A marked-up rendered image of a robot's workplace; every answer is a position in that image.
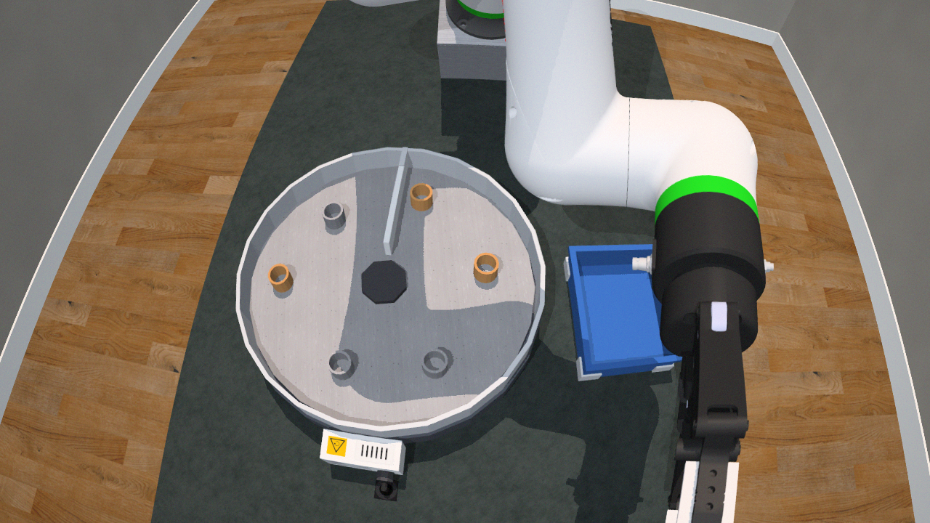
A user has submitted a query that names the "blue plastic crate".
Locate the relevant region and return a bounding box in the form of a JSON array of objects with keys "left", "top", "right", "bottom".
[{"left": 563, "top": 244, "right": 682, "bottom": 381}]

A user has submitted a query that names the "tan hollow cylinder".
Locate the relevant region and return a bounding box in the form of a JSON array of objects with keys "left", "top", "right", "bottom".
[
  {"left": 473, "top": 253, "right": 499, "bottom": 283},
  {"left": 410, "top": 183, "right": 433, "bottom": 211},
  {"left": 268, "top": 264, "right": 294, "bottom": 293}
]

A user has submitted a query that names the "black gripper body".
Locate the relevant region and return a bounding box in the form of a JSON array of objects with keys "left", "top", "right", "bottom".
[{"left": 660, "top": 268, "right": 758, "bottom": 376}]

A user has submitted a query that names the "grey hollow cylinder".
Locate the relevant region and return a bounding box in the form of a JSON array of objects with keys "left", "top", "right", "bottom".
[
  {"left": 421, "top": 349, "right": 448, "bottom": 378},
  {"left": 322, "top": 201, "right": 346, "bottom": 230},
  {"left": 327, "top": 350, "right": 355, "bottom": 380}
]

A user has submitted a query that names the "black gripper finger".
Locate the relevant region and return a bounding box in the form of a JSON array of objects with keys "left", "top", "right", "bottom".
[
  {"left": 665, "top": 372, "right": 690, "bottom": 523},
  {"left": 674, "top": 301, "right": 749, "bottom": 523}
]

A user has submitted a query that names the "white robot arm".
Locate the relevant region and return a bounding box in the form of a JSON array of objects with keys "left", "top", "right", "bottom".
[{"left": 445, "top": 0, "right": 774, "bottom": 303}]

